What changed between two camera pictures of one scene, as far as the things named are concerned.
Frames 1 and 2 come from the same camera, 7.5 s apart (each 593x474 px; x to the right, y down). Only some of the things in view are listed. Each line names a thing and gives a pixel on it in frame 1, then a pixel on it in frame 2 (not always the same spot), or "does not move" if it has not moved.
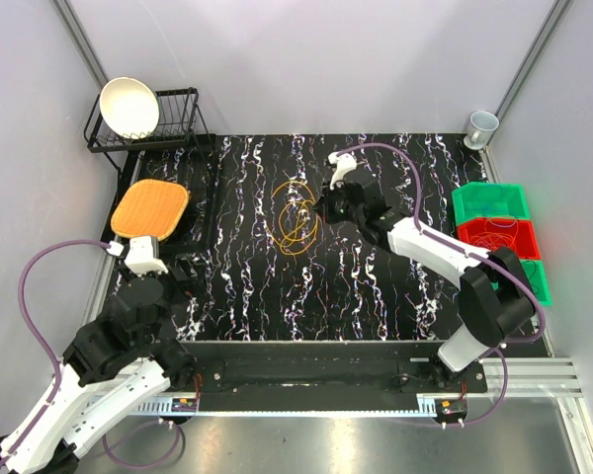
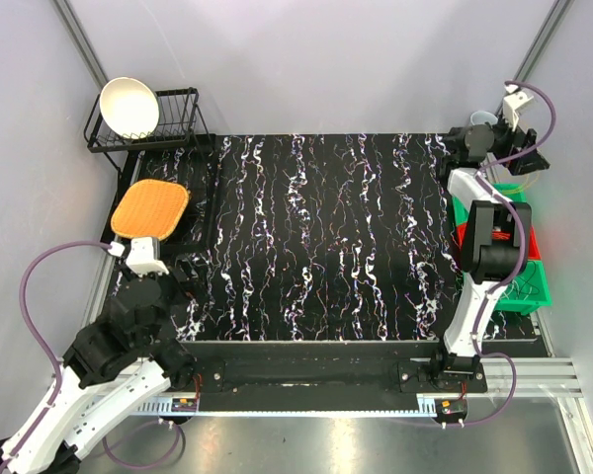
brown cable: [535, 267] does not move
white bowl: [129, 108] does not move
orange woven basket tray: [149, 208] does not move
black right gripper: [323, 205] → [518, 139]
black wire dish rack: [180, 117] does not move
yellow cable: [294, 218] → [529, 180]
